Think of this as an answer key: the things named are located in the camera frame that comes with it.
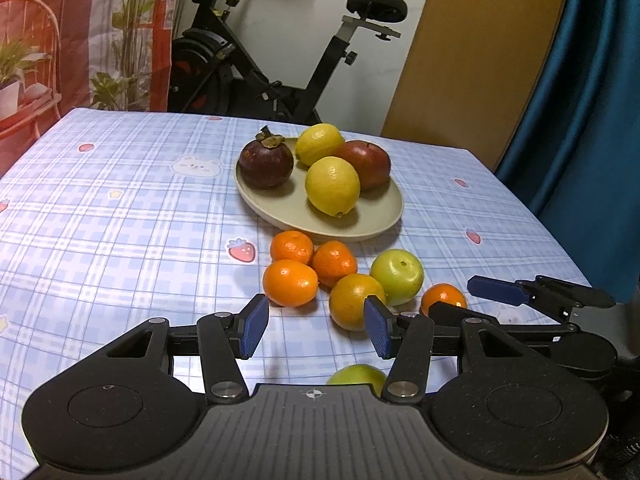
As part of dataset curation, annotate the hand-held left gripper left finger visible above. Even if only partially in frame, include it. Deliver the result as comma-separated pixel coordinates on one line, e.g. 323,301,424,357
102,293,271,405

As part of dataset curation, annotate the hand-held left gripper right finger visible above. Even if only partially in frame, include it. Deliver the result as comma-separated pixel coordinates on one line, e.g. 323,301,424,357
363,295,526,405

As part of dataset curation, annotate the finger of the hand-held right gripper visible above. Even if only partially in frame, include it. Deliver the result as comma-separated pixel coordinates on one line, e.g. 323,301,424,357
428,301,581,342
467,275,617,323

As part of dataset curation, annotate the yellowish orange tangerine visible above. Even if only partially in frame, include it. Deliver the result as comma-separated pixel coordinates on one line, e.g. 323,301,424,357
328,273,387,332

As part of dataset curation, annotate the green round fruit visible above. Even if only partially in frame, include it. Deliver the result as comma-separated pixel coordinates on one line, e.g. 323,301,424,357
326,364,388,387
370,249,425,307

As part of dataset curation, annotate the beige round plate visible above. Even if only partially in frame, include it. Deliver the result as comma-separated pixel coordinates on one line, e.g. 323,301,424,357
235,152,404,243

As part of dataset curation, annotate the yellow lemon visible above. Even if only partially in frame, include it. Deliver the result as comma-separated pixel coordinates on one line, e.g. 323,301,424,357
295,123,346,167
305,156,362,218

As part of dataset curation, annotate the red apple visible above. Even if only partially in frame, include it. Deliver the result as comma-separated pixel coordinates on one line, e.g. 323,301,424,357
336,140,392,192

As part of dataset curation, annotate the purple mangosteen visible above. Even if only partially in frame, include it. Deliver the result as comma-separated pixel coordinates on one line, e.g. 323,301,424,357
238,126,295,191

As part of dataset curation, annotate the blue plaid tablecloth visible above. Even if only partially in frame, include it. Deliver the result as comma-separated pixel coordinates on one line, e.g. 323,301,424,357
0,107,596,480

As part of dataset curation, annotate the blue curtain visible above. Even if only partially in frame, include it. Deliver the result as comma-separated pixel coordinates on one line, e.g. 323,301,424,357
495,0,640,306

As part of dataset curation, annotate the wooden door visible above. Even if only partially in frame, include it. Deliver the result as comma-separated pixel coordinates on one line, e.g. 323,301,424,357
381,0,576,173

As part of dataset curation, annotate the black exercise bike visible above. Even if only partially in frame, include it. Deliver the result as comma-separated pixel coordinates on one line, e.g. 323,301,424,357
167,0,408,128

